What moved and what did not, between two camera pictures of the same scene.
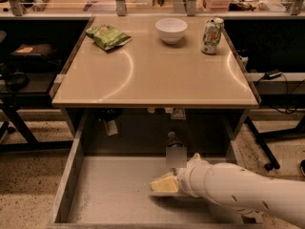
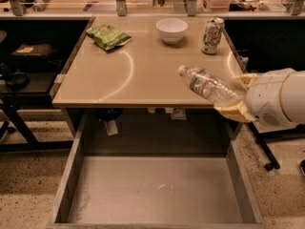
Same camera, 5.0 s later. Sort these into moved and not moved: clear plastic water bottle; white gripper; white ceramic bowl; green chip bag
Moved: white gripper; clear plastic water bottle
Not moved: green chip bag; white ceramic bowl
